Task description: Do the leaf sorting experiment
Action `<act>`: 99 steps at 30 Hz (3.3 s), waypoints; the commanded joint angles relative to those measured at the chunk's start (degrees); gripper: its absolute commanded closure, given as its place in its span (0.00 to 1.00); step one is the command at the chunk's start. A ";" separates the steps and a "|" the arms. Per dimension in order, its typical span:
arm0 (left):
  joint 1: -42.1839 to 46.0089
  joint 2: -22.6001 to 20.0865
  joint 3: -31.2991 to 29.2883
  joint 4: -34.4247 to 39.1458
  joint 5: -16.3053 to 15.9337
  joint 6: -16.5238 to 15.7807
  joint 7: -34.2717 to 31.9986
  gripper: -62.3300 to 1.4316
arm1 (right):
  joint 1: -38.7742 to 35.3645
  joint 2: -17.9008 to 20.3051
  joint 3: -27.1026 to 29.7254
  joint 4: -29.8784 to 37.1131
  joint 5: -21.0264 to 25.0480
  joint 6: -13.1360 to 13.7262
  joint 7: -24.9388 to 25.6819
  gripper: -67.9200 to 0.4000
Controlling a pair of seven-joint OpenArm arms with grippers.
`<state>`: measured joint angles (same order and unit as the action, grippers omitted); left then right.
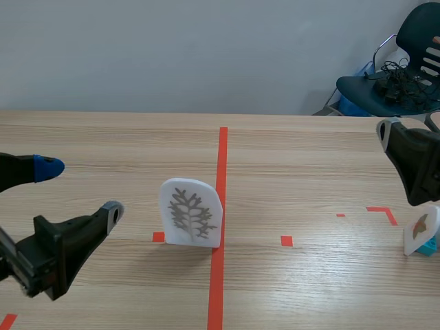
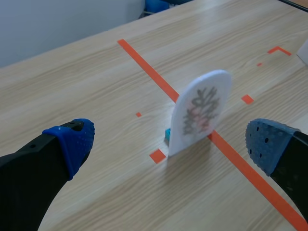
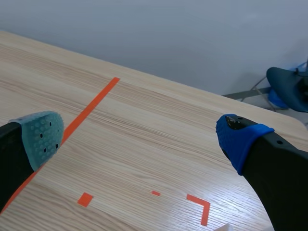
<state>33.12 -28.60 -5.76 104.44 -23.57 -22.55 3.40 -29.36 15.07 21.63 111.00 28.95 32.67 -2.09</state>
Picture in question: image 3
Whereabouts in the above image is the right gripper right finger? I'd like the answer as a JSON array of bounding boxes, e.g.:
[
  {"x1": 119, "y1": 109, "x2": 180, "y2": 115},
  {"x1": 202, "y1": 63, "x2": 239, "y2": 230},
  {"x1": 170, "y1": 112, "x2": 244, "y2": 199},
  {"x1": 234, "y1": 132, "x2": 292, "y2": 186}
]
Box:
[{"x1": 215, "y1": 114, "x2": 308, "y2": 231}]

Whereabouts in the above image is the dark blue chair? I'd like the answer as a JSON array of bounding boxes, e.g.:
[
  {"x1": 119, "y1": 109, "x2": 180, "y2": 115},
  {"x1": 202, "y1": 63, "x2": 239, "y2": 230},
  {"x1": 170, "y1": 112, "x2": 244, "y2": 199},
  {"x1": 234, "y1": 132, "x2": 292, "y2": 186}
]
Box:
[{"x1": 223, "y1": 60, "x2": 308, "y2": 113}]

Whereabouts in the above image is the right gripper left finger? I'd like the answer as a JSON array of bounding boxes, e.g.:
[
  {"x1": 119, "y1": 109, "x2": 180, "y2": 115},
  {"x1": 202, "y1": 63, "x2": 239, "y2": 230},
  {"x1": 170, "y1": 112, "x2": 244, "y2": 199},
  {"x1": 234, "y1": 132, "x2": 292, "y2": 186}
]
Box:
[{"x1": 0, "y1": 110, "x2": 65, "y2": 213}]

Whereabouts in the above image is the small white stand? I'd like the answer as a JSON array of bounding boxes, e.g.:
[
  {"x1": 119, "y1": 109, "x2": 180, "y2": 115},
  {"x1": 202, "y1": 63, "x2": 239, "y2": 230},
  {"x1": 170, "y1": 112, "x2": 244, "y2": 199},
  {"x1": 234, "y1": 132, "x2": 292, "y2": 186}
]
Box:
[{"x1": 212, "y1": 223, "x2": 231, "y2": 231}]

